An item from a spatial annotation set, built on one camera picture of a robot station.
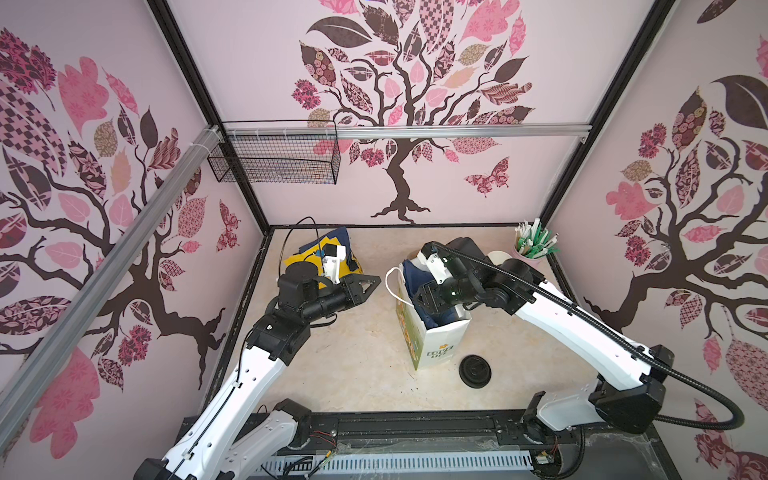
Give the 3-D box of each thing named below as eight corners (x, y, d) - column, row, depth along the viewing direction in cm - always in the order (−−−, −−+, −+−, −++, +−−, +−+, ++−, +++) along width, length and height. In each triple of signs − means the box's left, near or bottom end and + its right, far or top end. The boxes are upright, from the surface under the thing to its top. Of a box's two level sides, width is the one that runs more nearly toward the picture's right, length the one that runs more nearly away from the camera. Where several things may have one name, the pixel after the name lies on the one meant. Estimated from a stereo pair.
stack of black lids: (461, 388, 82) (463, 385, 80) (457, 358, 88) (458, 354, 85) (491, 388, 82) (494, 385, 80) (485, 358, 88) (488, 354, 85)
